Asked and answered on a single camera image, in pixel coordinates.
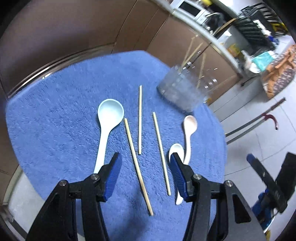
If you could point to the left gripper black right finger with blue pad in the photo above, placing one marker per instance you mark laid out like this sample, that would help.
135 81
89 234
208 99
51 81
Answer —
218 212

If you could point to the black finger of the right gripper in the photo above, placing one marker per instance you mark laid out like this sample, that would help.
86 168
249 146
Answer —
262 172

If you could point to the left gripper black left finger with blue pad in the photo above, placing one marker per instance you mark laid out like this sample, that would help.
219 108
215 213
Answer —
57 218

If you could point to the small white spoon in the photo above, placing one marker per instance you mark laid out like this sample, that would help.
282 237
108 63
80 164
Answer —
177 148

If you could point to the pinkish white spoon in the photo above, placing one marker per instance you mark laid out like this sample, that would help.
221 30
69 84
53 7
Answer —
190 126

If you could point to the large light blue spoon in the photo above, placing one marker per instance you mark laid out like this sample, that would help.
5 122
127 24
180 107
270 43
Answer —
110 114

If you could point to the chrome kitchen faucet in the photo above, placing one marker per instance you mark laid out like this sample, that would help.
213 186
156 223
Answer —
213 21

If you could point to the blue terry towel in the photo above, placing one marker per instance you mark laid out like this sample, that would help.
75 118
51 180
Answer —
54 131

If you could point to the orange patterned apron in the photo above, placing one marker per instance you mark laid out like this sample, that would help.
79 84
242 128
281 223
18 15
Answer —
279 73

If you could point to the teal plastic bag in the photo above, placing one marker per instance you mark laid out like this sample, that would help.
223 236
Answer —
263 60

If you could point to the black dish rack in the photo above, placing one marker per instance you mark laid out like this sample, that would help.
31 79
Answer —
260 25

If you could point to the white microwave oven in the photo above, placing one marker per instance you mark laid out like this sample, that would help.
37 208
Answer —
193 10

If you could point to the red handled umbrella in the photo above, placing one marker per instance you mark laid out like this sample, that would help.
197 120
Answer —
254 123

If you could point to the wire utensil holder clear cup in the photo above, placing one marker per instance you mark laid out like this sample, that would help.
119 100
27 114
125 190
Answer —
179 87

